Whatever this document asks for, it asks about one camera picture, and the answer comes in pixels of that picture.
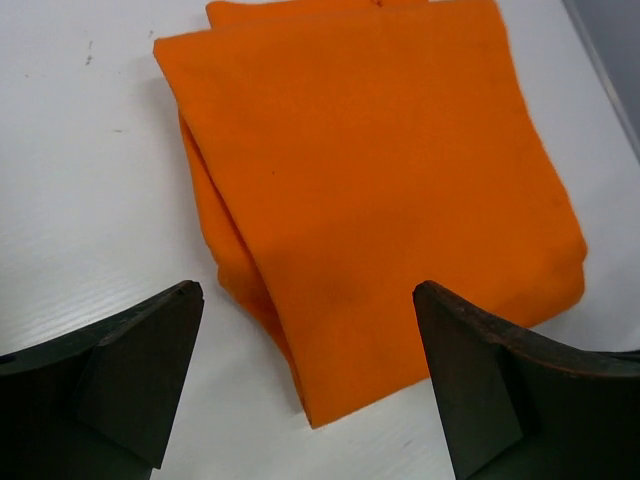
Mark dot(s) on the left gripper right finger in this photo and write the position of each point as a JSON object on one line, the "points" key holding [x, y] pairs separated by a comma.
{"points": [[515, 404]]}

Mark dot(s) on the orange cloth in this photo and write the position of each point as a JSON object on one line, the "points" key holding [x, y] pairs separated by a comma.
{"points": [[341, 158]]}

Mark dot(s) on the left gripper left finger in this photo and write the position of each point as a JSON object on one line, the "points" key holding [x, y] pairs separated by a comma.
{"points": [[100, 402]]}

